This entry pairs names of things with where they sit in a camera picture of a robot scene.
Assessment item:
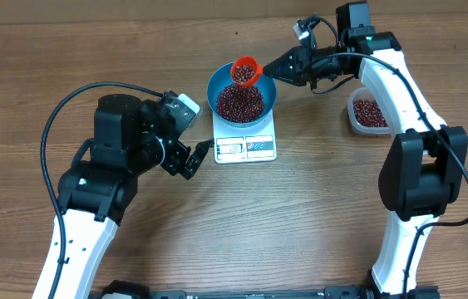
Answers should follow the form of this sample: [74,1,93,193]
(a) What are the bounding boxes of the white digital kitchen scale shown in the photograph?
[213,110,278,164]

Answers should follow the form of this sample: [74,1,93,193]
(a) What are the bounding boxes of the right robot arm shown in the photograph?
[263,1,468,298]

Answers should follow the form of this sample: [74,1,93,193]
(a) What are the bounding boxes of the clear plastic container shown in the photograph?
[347,87,391,136]

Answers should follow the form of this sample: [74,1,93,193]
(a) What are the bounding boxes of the red scoop with blue handle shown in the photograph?
[230,56,264,87]

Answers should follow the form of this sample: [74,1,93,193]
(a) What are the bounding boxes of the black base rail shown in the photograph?
[90,280,441,299]

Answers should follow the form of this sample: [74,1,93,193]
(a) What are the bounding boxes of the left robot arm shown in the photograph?
[33,91,212,298]

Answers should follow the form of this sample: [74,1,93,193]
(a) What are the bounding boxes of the blue metal bowl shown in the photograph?
[207,62,277,127]

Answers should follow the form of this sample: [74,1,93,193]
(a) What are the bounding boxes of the red beans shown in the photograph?
[215,64,388,128]

